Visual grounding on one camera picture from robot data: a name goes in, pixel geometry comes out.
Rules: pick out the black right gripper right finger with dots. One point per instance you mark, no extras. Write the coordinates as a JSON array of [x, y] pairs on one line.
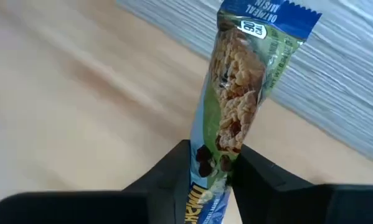
[[298, 205]]

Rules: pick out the grey woven placemat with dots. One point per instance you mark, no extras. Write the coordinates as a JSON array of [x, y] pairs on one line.
[[345, 77]]

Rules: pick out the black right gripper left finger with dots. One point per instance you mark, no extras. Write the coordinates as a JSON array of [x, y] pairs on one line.
[[111, 208]]

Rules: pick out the blue-wrapped granola bar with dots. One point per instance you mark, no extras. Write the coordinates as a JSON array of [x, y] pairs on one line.
[[236, 77]]

